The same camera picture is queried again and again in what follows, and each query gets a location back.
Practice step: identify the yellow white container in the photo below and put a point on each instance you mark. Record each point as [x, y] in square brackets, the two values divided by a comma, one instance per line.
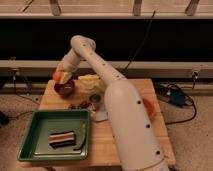
[90, 82]

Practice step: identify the brown food pieces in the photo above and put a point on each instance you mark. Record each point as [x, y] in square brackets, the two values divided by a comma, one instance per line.
[82, 105]

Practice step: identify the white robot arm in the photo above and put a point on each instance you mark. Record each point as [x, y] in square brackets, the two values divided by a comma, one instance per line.
[137, 146]

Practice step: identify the small metal cup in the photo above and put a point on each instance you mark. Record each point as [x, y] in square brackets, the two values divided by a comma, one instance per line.
[95, 100]

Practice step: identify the orange bowl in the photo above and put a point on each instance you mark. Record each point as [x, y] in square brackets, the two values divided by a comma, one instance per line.
[149, 108]

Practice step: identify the striped block in tray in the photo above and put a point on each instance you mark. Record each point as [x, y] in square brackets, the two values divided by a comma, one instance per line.
[62, 139]

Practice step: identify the purple bowl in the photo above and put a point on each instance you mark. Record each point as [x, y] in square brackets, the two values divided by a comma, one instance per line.
[66, 89]

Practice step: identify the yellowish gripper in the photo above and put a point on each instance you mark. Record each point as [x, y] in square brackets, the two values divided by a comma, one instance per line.
[65, 76]

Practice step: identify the orange apple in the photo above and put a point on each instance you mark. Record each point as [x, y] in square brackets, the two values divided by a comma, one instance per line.
[56, 76]

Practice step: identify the green plastic tray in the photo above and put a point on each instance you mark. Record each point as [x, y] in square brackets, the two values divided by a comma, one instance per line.
[35, 145]

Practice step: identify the blue power adapter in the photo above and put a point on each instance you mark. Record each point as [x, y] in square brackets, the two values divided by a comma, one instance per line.
[177, 97]

